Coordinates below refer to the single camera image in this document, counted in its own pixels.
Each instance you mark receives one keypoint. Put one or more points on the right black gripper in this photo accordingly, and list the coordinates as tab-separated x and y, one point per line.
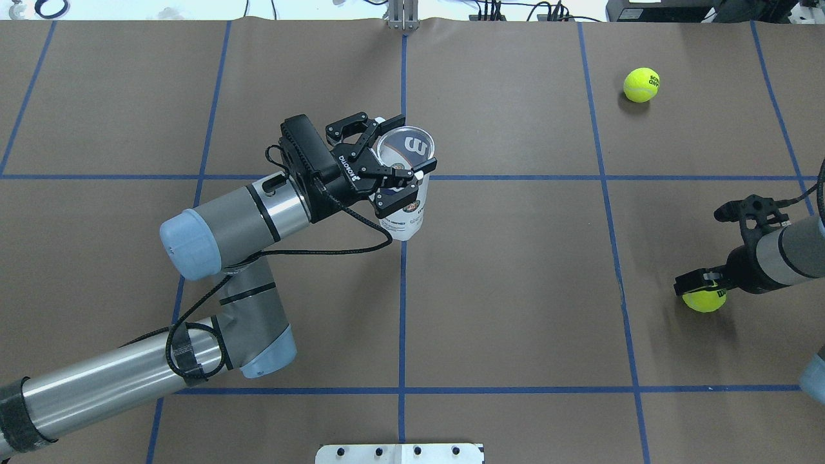
741	265

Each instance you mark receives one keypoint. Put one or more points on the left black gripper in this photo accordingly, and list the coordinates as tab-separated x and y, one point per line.
337	180

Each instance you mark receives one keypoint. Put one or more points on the tennis ball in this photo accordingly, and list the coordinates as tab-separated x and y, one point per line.
707	300
641	85

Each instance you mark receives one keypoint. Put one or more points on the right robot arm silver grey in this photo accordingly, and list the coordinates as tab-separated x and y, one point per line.
767	261

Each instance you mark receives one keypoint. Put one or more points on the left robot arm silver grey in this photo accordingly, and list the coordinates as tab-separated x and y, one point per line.
239	321

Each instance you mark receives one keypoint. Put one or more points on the blue tape roll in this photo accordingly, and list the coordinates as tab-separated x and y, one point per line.
51	10

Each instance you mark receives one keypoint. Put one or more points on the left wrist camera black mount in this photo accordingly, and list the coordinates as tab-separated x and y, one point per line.
306	154

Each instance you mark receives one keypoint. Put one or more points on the aluminium frame post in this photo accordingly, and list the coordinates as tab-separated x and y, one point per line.
402	15

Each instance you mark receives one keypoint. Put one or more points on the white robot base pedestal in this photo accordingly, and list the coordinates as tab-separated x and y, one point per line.
401	453

